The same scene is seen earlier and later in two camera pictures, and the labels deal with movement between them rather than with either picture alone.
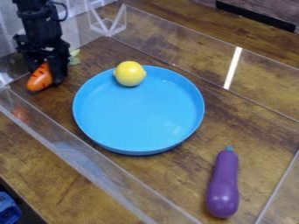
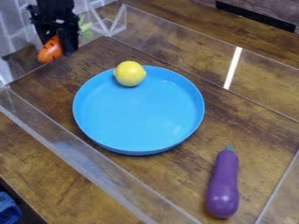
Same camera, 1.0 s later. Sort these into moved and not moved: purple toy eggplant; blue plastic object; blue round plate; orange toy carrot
Moved: orange toy carrot
Not moved: blue round plate; purple toy eggplant; blue plastic object
